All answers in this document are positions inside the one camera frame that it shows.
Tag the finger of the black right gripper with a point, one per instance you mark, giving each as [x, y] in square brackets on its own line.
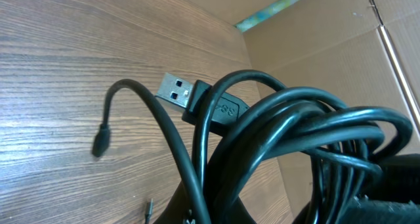
[353, 189]

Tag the colourful cloth at wall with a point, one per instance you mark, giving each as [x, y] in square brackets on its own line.
[263, 14]

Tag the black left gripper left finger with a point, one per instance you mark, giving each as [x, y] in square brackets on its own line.
[178, 210]

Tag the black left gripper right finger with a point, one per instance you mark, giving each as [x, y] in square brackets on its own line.
[238, 214]

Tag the black cable silver plug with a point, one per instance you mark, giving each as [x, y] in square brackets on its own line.
[149, 211]

